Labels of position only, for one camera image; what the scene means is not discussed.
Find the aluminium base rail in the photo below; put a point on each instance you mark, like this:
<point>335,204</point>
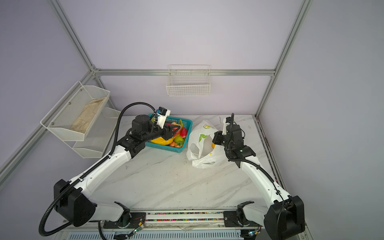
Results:
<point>171,225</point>

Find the yellow fake banana bunch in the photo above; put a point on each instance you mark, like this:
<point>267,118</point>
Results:
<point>163,142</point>

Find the upper white mesh shelf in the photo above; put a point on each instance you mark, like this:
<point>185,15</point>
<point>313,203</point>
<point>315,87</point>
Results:
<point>61,118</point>

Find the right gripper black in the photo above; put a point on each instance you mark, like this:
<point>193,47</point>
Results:
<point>219,139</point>

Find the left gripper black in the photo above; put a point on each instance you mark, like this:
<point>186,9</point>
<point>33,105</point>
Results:
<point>167,131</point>

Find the teal plastic basket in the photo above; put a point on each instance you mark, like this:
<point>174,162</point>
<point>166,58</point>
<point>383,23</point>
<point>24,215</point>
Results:
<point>173,147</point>

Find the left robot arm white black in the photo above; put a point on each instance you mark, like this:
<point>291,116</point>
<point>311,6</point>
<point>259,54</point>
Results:
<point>74,197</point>

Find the white mesh shelf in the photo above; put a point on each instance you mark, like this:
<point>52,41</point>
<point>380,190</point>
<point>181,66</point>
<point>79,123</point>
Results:
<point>61,118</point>
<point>99,136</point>

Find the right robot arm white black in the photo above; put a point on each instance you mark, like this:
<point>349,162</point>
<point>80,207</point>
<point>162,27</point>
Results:
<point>284,215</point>

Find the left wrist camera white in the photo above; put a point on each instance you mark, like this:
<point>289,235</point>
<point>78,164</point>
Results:
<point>160,120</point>

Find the white wire wall basket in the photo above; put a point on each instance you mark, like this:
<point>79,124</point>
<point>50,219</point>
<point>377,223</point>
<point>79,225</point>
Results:
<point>188,80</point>

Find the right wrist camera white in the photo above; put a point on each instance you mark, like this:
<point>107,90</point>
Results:
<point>226,123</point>

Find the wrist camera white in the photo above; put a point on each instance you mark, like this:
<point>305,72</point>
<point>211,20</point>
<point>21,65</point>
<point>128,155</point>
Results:
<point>226,123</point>
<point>160,120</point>

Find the lower white mesh shelf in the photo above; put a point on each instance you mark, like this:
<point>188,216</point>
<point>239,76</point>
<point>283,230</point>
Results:
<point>99,136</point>

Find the beige cloth in shelf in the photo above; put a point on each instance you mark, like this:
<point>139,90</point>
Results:
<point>83,121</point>

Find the white lemon print plastic bag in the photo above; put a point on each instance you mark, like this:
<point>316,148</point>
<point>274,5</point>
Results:
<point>202,152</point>

